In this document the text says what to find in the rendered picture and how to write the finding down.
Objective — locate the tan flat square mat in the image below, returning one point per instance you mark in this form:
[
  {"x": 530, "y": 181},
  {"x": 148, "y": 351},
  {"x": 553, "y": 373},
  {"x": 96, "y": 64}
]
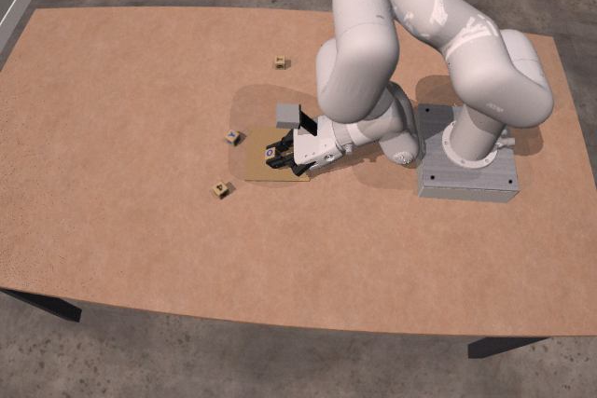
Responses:
[{"x": 256, "y": 168}]

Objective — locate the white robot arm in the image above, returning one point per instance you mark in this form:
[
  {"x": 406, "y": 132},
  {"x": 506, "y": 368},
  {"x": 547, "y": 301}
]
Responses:
[{"x": 484, "y": 66}]

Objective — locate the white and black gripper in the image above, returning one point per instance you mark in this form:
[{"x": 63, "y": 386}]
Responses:
[{"x": 308, "y": 150}]

